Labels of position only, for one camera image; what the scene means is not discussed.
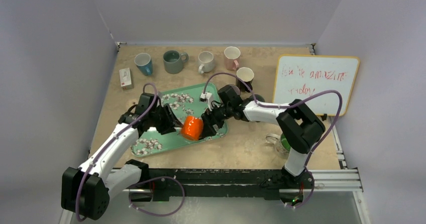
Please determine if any cream mug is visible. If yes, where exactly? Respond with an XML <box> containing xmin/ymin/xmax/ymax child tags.
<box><xmin>265</xmin><ymin>133</ymin><xmax>291</xmax><ymax>158</ymax></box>

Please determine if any white speckled round mug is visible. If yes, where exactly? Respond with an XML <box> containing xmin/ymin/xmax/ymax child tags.
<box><xmin>197</xmin><ymin>51</ymin><xmax>216</xmax><ymax>74</ymax></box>

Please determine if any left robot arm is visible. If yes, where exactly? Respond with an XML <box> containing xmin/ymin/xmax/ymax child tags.
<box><xmin>61</xmin><ymin>93</ymin><xmax>183</xmax><ymax>220</ymax></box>

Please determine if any pink faceted mug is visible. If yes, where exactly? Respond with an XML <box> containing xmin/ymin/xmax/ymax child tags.
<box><xmin>224</xmin><ymin>46</ymin><xmax>241</xmax><ymax>70</ymax></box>

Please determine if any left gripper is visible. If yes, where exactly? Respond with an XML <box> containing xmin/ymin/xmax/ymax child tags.
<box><xmin>148</xmin><ymin>103</ymin><xmax>182</xmax><ymax>134</ymax></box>

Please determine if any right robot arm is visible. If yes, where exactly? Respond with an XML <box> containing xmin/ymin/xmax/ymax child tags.
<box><xmin>199</xmin><ymin>84</ymin><xmax>326</xmax><ymax>187</ymax></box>

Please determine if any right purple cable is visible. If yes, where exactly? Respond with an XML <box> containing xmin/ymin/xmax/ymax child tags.
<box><xmin>203</xmin><ymin>72</ymin><xmax>344</xmax><ymax>210</ymax></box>

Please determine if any black mug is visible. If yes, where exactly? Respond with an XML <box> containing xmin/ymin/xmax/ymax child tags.
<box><xmin>236</xmin><ymin>67</ymin><xmax>255</xmax><ymax>92</ymax></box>

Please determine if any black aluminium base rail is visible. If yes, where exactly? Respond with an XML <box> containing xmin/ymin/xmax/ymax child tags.
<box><xmin>68</xmin><ymin>167</ymin><xmax>363</xmax><ymax>203</ymax></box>

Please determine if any blue textured mug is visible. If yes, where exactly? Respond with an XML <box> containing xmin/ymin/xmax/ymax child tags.
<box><xmin>134</xmin><ymin>53</ymin><xmax>153</xmax><ymax>76</ymax></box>

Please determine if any grey flat-bottom mug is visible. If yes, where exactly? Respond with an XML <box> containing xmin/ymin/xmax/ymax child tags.
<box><xmin>163</xmin><ymin>50</ymin><xmax>189</xmax><ymax>74</ymax></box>

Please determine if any yellow framed whiteboard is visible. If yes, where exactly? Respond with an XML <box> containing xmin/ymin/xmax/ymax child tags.
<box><xmin>273</xmin><ymin>55</ymin><xmax>360</xmax><ymax>116</ymax></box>

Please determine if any small white red box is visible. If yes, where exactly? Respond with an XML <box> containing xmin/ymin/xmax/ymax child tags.
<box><xmin>119</xmin><ymin>68</ymin><xmax>134</xmax><ymax>90</ymax></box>

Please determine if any green floral tray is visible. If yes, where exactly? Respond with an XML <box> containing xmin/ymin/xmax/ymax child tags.
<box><xmin>130</xmin><ymin>83</ymin><xmax>228</xmax><ymax>157</ymax></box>

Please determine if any grey-blue speckled round mug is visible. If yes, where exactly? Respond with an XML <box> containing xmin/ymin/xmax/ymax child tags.
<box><xmin>248</xmin><ymin>94</ymin><xmax>265</xmax><ymax>102</ymax></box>

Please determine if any orange mug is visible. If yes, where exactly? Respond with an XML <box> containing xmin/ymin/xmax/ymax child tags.
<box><xmin>180</xmin><ymin>116</ymin><xmax>203</xmax><ymax>141</ymax></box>

